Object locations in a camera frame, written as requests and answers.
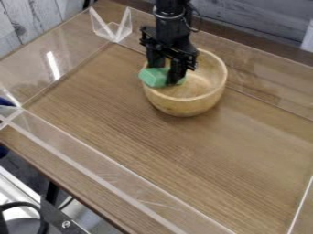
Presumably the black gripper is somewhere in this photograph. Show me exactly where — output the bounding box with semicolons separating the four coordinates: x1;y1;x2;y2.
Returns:
139;12;198;86

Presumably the green rectangular block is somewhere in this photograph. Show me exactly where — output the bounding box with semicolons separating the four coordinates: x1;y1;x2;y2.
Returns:
138;67;186;88

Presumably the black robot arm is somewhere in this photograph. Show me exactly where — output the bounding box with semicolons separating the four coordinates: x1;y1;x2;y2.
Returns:
139;0;198;88

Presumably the light brown wooden bowl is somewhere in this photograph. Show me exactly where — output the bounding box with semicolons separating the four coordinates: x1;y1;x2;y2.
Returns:
142;48;229;117

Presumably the black table leg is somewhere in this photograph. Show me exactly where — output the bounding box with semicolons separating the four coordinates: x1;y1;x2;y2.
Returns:
46;182;61;205

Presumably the clear acrylic enclosure wall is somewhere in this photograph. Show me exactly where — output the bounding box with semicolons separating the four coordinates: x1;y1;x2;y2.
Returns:
0;1;313;234

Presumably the black metal bracket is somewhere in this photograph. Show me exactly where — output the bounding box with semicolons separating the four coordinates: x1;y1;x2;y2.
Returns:
40;201;91;234

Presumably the black cable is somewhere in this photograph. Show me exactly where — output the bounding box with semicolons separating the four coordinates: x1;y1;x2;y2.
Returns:
0;200;50;234

